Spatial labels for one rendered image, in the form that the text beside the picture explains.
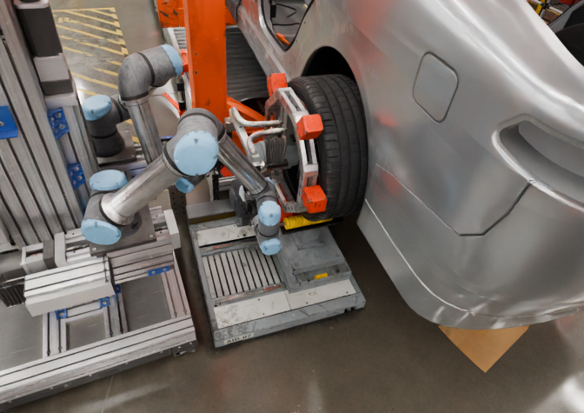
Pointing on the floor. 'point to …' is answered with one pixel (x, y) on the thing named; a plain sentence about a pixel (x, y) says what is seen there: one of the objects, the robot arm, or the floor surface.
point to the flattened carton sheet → (483, 343)
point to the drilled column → (177, 202)
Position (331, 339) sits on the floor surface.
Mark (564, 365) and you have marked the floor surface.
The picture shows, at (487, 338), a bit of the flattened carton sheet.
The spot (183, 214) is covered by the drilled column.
